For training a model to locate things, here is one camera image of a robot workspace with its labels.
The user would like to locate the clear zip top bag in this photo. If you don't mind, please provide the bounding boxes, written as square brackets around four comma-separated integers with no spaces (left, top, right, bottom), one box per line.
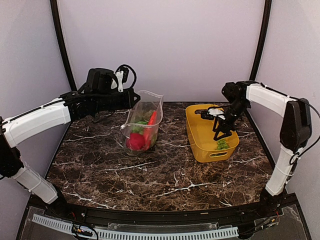
[120,90,164,156]

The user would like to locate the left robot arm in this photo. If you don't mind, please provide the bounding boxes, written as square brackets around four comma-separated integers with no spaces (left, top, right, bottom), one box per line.
[0,64,141,218]

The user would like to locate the yellow plastic basket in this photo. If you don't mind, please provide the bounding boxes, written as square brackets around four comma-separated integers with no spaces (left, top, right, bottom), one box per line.
[185,104,240,163]

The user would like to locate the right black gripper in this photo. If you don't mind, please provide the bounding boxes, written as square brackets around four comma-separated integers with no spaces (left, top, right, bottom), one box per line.
[213,99,249,140]

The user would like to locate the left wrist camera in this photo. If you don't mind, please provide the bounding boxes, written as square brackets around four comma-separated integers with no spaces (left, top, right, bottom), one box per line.
[115,65,129,93]

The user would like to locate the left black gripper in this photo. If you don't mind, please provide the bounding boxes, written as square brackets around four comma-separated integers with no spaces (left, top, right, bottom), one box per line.
[94,87,141,112]

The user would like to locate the right black frame post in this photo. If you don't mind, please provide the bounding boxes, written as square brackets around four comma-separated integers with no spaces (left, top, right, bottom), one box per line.
[249,0,273,81]

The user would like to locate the white slotted cable duct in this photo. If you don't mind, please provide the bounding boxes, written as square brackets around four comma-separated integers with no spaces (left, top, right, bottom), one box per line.
[31,214,239,240]

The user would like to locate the red toy tomato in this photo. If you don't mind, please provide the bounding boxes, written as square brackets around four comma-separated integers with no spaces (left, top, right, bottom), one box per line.
[126,132,145,151]

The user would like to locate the red toy chili pepper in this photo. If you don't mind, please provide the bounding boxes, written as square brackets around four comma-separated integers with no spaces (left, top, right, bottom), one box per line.
[143,111,157,150]

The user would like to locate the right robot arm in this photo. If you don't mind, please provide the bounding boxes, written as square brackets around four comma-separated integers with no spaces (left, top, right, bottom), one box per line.
[205,80,314,217]

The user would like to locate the black front rail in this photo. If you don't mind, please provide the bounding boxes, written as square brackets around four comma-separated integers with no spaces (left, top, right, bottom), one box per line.
[24,194,301,228]

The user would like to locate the black frame post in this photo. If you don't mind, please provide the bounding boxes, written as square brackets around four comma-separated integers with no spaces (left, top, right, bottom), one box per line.
[249,0,273,81]
[49,0,78,91]

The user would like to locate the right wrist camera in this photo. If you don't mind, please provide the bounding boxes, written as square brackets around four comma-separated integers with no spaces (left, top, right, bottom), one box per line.
[200,107,226,120]

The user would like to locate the left black frame post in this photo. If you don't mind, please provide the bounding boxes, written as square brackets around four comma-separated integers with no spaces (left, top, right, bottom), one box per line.
[49,0,78,91]

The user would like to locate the green toy cucumber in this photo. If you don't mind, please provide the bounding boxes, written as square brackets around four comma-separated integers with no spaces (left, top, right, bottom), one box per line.
[132,121,148,135]

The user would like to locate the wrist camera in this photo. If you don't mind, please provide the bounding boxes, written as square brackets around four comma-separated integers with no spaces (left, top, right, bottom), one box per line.
[200,107,226,120]
[115,65,129,93]

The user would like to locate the green toy grapes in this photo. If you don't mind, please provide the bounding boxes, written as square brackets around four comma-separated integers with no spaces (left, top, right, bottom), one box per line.
[216,139,230,150]

